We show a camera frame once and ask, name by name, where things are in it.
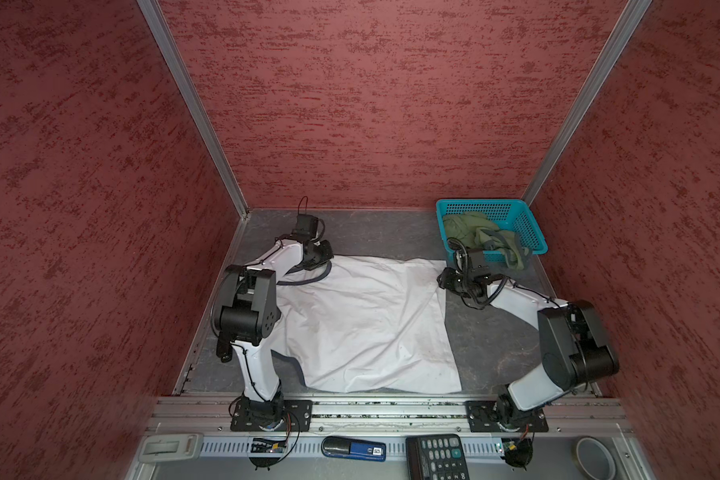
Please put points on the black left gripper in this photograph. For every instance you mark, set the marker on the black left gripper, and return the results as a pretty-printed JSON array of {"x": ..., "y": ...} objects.
[{"x": 328, "y": 255}]

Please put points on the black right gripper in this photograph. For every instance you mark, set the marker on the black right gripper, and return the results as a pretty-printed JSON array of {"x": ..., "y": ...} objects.
[{"x": 445, "y": 280}]

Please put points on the white tank top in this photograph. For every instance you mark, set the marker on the white tank top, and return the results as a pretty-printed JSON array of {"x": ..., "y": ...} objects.
[{"x": 372, "y": 323}]

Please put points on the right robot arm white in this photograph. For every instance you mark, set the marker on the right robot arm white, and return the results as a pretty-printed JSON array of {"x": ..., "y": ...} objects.
[{"x": 574, "y": 345}]

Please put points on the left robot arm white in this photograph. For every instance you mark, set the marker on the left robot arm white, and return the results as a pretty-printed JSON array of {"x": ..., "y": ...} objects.
[{"x": 245, "y": 312}]

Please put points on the green grey tank top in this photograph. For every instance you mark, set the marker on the green grey tank top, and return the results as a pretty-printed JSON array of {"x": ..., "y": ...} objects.
[{"x": 476, "y": 232}]

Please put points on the teal plastic basket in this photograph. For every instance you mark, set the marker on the teal plastic basket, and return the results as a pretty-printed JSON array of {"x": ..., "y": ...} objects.
[{"x": 508, "y": 214}]

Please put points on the right small circuit board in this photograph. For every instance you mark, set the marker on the right small circuit board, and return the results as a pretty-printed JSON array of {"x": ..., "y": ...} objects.
[{"x": 517, "y": 453}]

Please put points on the small circuit board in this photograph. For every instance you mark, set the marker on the small circuit board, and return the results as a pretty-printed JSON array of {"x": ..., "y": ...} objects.
[
  {"x": 263, "y": 446},
  {"x": 517, "y": 453}
]

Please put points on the black calculator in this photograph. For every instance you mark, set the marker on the black calculator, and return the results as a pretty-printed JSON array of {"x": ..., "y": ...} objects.
[{"x": 436, "y": 457}]

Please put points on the blue black stapler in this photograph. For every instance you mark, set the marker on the blue black stapler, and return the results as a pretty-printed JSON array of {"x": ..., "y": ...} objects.
[{"x": 353, "y": 449}]

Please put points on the left small circuit board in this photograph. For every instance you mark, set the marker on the left small circuit board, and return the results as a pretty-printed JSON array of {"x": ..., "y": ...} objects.
[{"x": 263, "y": 446}]

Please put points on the grey tape roll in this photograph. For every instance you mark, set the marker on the grey tape roll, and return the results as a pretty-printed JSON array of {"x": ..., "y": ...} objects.
[{"x": 593, "y": 459}]

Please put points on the white plastic box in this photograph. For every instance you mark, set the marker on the white plastic box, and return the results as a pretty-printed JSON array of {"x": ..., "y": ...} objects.
[{"x": 165, "y": 448}]

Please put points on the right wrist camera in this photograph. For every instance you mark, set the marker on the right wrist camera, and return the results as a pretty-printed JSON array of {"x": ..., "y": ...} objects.
[{"x": 474, "y": 264}]

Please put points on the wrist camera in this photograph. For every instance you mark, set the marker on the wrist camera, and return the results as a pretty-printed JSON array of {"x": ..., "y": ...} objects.
[
  {"x": 306, "y": 228},
  {"x": 474, "y": 264}
]

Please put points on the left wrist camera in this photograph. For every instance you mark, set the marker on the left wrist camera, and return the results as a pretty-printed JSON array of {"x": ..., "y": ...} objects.
[{"x": 306, "y": 228}]

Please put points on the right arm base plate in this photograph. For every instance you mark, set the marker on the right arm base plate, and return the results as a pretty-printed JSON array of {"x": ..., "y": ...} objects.
[{"x": 502, "y": 416}]

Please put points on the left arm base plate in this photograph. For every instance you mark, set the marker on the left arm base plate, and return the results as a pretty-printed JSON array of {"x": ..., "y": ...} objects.
[{"x": 297, "y": 415}]

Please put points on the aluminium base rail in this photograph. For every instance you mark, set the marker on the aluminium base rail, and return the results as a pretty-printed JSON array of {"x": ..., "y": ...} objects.
[{"x": 386, "y": 415}]

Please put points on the white perforated cable strip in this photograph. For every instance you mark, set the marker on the white perforated cable strip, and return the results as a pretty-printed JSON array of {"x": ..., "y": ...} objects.
[{"x": 483, "y": 450}]

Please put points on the aluminium corner post left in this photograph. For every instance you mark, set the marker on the aluminium corner post left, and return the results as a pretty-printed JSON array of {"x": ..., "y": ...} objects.
[{"x": 169, "y": 50}]

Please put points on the aluminium corner post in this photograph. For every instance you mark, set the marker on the aluminium corner post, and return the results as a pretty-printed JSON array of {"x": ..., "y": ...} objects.
[
  {"x": 622, "y": 32},
  {"x": 169, "y": 50}
]

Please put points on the aluminium corner post right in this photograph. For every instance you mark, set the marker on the aluminium corner post right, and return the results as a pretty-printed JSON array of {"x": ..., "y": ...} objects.
[{"x": 622, "y": 32}]

